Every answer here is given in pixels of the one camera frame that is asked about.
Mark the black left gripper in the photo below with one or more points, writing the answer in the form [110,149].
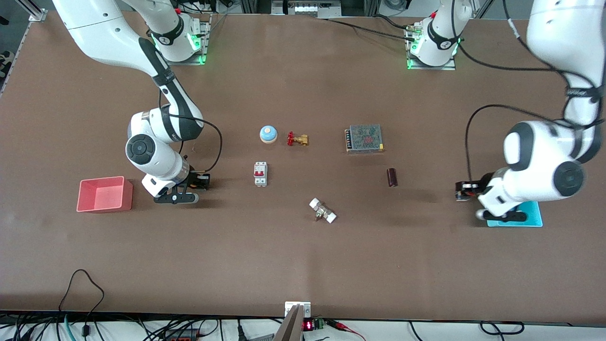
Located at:
[483,183]

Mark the grey power strip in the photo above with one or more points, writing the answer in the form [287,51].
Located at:
[305,7]

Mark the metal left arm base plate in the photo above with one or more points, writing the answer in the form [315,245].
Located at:
[450,66]

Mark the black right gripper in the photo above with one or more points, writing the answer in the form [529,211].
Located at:
[194,178]

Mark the aluminium frame profile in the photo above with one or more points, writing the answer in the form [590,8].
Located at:
[35,13]

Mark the red digit display module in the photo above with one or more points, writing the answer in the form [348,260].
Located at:
[312,325]

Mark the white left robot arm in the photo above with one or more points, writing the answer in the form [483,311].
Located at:
[544,161]

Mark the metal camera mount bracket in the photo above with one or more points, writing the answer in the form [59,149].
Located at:
[294,322]

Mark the red alligator clip lead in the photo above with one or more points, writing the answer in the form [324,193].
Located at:
[345,327]

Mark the dark brown cylindrical capacitor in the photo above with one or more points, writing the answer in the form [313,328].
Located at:
[392,177]

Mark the metal fitting white caps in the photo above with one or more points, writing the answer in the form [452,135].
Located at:
[323,211]

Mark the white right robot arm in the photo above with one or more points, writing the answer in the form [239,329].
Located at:
[94,28]

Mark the red push button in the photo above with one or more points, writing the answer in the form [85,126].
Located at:
[463,190]

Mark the cyan plastic box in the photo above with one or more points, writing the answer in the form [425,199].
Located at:
[532,215]

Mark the blue round bell button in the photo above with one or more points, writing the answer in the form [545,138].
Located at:
[268,134]

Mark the pink plastic box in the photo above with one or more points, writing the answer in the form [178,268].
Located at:
[105,194]

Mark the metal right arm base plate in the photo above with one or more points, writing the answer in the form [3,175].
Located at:
[204,45]

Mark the white red circuit breaker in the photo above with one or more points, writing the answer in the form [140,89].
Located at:
[260,174]

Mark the metal mesh power supply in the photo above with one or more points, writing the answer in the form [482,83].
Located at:
[364,138]

